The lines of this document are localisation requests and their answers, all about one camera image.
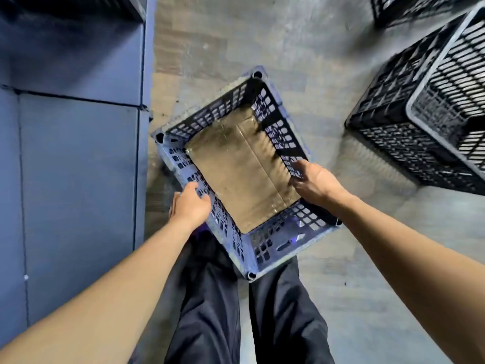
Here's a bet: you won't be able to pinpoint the person's left hand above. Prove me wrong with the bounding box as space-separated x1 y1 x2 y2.
169 181 212 230

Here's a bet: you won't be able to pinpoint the person's right hand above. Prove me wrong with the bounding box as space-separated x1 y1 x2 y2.
290 159 349 215

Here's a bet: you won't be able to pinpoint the blue plastic crate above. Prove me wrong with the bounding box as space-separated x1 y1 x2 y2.
151 66 343 282

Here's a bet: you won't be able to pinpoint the person's right forearm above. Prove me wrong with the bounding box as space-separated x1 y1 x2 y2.
329 191 485 364

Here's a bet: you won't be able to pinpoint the person's left forearm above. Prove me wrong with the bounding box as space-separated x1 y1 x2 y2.
0 218 198 364

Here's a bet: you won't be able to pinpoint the brown cardboard sheet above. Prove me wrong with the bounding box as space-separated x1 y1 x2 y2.
185 107 302 235

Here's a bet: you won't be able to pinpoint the person's black trousers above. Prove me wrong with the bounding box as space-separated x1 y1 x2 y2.
129 230 336 364

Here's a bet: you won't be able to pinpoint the blue metal cabinet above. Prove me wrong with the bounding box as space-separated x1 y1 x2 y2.
0 0 158 347

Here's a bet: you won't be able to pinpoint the large black plastic crate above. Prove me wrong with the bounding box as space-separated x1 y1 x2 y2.
344 2 485 196

